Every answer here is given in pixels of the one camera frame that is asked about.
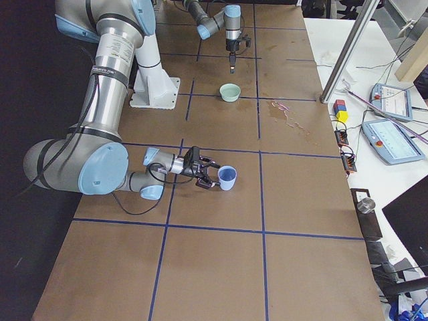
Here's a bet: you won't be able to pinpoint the near teach pendant tablet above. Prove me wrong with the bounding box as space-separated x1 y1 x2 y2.
362 120 425 165

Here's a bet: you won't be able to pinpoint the blue plastic cup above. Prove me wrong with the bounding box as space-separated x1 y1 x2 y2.
217 165 237 191

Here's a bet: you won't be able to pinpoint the teach pendant tablet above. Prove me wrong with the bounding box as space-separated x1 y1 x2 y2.
370 83 413 122
362 120 425 165

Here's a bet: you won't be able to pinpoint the red blue yellow blocks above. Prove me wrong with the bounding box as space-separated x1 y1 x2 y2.
333 99 348 123

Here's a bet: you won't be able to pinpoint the aluminium frame post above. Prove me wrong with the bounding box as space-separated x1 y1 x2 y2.
320 0 379 104

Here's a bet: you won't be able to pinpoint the orange black circuit board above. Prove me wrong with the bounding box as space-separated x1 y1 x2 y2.
334 130 348 146

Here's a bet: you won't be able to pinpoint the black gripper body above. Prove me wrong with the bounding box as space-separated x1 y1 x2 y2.
183 146 209 179
226 39 241 54

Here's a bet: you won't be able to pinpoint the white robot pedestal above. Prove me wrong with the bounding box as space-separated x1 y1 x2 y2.
130 34 181 110

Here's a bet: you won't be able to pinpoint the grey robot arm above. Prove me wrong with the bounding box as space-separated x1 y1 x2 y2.
182 0 243 74
23 1 217 200

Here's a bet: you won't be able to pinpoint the far teach pendant tablet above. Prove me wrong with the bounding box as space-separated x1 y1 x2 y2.
370 83 413 122

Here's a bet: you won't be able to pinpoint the green ceramic bowl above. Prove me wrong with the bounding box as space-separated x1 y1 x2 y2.
219 83 241 102

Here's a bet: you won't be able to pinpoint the small metal cup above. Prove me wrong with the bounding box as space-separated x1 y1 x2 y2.
356 197 376 214

